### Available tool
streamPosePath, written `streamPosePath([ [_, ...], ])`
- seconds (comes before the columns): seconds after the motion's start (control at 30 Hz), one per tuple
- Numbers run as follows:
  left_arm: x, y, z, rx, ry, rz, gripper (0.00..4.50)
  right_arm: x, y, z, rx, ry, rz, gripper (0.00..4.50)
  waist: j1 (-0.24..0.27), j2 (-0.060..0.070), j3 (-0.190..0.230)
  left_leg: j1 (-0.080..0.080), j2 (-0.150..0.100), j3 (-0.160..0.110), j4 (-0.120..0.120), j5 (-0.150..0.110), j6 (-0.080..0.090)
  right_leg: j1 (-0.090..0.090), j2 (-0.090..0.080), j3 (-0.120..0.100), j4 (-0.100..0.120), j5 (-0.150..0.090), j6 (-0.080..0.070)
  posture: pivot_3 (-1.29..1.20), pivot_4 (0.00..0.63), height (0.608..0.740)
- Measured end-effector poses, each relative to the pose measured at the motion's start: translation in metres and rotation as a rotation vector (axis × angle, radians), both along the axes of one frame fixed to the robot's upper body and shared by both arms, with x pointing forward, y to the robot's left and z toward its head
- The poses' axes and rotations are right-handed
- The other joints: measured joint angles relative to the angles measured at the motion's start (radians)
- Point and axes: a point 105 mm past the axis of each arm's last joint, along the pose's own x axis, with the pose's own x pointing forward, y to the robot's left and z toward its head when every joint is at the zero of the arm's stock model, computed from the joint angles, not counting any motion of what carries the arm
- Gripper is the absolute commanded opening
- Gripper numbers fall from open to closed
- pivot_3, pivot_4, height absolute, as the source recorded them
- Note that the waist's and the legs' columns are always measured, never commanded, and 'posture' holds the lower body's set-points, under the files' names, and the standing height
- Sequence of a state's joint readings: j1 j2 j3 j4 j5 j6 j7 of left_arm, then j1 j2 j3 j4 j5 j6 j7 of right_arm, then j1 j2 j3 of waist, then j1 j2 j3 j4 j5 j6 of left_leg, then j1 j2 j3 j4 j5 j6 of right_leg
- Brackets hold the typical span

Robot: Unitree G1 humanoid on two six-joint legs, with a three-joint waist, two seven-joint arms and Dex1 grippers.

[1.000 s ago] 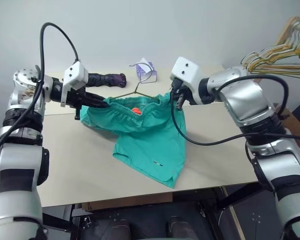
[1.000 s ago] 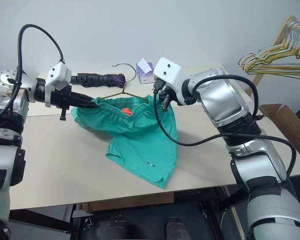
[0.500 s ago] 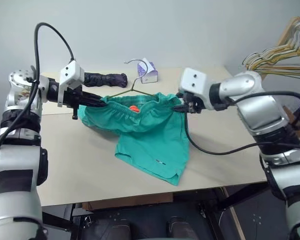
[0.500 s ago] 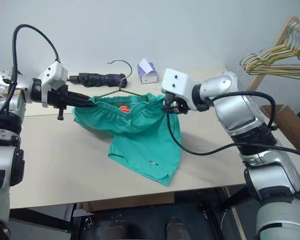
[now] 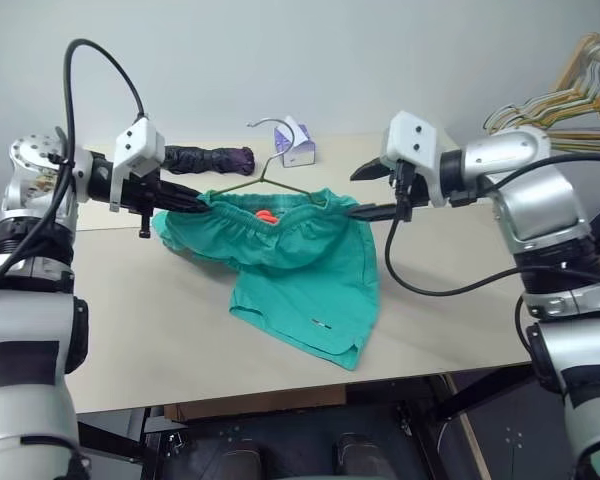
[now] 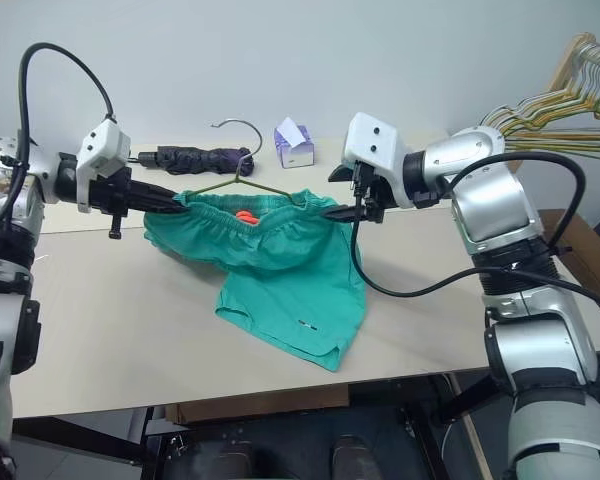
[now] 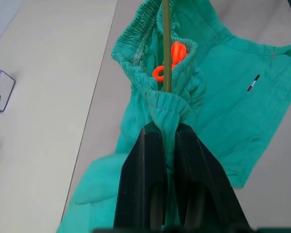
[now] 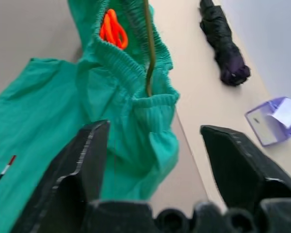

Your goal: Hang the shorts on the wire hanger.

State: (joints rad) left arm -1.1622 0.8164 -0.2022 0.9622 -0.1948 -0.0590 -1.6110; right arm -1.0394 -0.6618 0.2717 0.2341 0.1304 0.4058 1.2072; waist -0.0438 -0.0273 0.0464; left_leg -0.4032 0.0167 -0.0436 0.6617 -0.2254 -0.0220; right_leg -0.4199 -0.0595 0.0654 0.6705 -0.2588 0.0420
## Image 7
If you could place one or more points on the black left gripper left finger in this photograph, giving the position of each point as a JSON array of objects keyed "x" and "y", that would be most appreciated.
[{"x": 140, "y": 179}]

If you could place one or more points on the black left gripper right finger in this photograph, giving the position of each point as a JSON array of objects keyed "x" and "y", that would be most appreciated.
[{"x": 203, "y": 184}]

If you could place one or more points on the green shorts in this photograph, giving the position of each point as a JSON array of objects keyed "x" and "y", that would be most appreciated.
[{"x": 228, "y": 114}]

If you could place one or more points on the olive green rod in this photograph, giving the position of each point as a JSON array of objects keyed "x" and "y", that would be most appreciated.
[{"x": 166, "y": 48}]

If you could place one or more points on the purple and white box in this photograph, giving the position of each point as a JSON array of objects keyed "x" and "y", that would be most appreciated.
[{"x": 1, "y": 89}]

